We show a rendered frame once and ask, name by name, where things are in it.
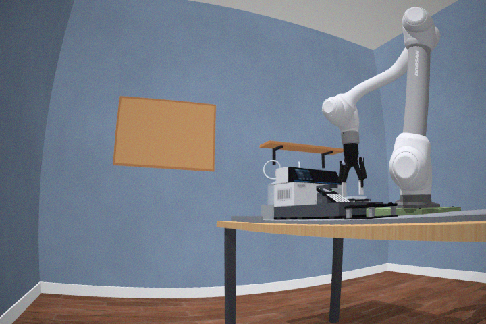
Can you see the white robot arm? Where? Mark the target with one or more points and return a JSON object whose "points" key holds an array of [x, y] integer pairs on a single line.
{"points": [[410, 165]]}

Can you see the grey l-shaped raised edge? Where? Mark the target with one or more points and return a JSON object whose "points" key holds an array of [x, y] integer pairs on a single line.
{"points": [[249, 219]]}

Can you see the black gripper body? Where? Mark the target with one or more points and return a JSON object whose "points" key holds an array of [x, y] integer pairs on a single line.
{"points": [[351, 152]]}

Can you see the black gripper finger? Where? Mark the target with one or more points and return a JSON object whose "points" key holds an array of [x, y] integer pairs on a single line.
{"points": [[343, 174], [361, 173]]}

